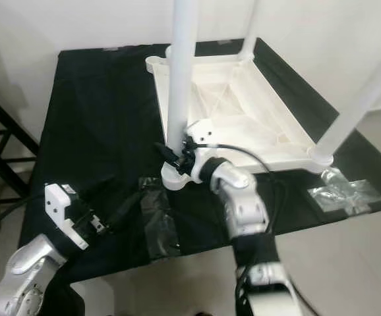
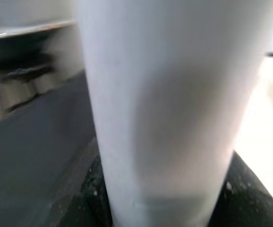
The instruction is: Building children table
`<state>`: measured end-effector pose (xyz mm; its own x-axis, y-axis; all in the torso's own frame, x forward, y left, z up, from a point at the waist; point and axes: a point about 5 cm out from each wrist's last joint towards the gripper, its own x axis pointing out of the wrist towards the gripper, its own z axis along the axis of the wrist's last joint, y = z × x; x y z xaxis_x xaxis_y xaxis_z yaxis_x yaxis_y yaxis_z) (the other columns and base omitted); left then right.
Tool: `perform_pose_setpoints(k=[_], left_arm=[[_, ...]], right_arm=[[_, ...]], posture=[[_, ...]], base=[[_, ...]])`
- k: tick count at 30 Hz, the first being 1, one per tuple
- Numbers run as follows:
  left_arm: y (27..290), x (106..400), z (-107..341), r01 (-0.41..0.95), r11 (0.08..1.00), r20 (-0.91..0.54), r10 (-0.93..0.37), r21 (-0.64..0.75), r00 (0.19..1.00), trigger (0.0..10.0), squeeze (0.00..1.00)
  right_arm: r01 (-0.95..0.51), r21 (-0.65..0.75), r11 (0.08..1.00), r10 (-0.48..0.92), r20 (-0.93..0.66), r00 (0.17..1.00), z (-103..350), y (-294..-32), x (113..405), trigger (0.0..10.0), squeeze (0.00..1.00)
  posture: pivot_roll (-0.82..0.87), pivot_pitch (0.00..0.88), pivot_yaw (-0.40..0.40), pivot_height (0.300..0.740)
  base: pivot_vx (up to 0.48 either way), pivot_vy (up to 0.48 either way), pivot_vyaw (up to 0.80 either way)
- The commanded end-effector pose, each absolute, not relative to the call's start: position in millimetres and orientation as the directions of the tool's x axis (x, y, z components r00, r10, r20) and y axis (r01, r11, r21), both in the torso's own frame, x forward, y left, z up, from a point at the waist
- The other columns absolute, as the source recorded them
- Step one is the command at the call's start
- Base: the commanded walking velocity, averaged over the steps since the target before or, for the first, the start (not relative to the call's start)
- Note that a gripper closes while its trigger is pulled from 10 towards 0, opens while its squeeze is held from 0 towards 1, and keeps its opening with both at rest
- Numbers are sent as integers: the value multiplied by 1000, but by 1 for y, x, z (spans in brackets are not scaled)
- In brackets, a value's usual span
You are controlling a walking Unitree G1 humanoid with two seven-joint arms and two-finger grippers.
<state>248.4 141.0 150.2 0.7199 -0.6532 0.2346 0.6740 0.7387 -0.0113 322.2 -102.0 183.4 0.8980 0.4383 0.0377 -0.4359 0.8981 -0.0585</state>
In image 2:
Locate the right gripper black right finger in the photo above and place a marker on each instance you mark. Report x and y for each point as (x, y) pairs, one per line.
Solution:
(245, 201)

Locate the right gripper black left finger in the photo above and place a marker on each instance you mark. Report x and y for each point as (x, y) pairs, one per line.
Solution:
(94, 194)

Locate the white plastic table leg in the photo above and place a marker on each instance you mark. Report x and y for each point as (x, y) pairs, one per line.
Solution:
(162, 94)

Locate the black stool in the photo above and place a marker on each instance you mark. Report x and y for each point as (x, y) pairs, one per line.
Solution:
(20, 68)

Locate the large black round basin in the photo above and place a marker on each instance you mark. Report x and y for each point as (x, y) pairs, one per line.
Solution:
(13, 47)

